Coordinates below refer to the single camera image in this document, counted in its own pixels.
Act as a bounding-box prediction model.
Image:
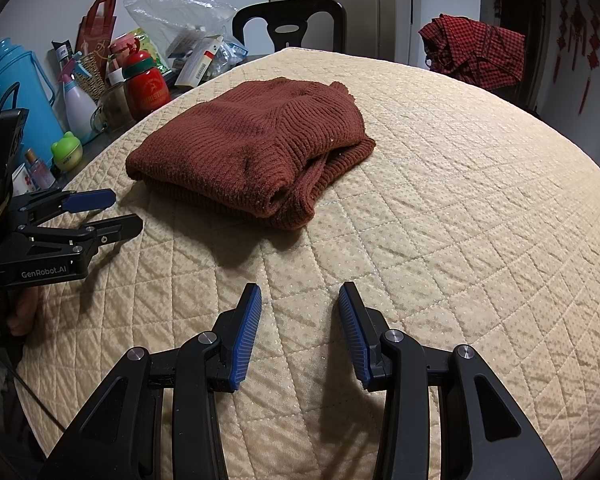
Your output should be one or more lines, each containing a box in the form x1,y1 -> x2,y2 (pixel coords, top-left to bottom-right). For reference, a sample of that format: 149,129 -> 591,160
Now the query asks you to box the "white medicine box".
174,35 -> 224,87

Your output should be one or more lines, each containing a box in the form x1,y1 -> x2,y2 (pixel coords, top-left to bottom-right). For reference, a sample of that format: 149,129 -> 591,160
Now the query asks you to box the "dark doorway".
495,0 -> 552,113

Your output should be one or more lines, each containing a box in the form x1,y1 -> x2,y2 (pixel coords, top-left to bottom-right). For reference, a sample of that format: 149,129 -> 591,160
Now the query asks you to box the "woven basket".
74,55 -> 110,102

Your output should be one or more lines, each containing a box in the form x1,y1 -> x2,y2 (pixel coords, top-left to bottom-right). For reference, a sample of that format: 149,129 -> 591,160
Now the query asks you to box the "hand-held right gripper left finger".
39,282 -> 263,480

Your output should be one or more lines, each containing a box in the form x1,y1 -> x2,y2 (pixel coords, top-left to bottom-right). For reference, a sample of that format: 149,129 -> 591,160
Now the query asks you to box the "rust red knit sweater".
125,76 -> 377,232

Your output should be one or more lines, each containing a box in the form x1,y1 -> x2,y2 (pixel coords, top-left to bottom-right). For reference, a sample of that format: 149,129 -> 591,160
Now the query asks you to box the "white spray bottle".
57,51 -> 99,145

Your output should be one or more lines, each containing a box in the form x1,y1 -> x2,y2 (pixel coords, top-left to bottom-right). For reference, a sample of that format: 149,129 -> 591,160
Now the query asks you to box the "clear plastic bag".
123,0 -> 241,86

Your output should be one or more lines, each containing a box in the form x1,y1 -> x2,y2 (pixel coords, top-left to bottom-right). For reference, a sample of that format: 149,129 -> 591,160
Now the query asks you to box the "red reindeer bottle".
121,42 -> 172,122

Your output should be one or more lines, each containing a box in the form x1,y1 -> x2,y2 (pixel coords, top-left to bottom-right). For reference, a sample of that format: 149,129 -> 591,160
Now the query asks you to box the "green frog container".
50,131 -> 83,172

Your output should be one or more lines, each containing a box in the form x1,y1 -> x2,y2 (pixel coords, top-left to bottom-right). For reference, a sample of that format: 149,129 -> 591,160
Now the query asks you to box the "blue thermos jug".
0,37 -> 66,157

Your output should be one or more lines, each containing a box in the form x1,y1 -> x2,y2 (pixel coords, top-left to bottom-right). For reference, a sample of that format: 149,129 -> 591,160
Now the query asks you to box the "red plaid cloth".
418,14 -> 527,92

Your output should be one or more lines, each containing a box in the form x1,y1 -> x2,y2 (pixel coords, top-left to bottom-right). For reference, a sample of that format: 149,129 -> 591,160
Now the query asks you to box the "red knot wall decoration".
570,0 -> 587,68
554,0 -> 569,83
580,10 -> 600,116

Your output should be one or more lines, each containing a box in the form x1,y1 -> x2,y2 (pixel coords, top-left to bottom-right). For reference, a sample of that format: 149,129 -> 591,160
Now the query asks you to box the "red gift bag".
75,0 -> 118,63

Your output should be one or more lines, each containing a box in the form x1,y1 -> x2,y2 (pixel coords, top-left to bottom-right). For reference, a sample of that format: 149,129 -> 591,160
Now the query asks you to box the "small perfume bottle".
24,149 -> 57,192

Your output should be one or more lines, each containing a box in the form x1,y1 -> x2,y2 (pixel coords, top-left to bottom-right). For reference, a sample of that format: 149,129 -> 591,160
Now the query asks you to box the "dark wooden chair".
231,0 -> 348,56

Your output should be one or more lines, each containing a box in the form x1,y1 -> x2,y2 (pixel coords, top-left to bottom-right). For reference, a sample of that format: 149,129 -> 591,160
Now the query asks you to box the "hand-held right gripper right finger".
337,281 -> 563,480

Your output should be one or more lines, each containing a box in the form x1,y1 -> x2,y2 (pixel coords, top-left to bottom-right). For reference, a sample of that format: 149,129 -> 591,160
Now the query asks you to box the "black tube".
51,40 -> 75,68

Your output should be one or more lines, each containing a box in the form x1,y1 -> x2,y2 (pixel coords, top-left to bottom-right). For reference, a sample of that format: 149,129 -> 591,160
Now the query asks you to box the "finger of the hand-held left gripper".
12,188 -> 117,223
30,213 -> 144,257

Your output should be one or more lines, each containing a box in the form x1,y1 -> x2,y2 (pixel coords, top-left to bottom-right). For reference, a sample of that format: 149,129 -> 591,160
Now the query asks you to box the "beige quilted mat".
16,47 -> 600,480

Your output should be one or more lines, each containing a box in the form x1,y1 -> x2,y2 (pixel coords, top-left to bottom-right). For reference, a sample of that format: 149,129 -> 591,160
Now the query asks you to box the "person's left hand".
4,284 -> 40,337

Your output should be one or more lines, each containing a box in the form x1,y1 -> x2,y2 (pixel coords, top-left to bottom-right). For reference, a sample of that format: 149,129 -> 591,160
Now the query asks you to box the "blue white packet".
219,42 -> 249,68

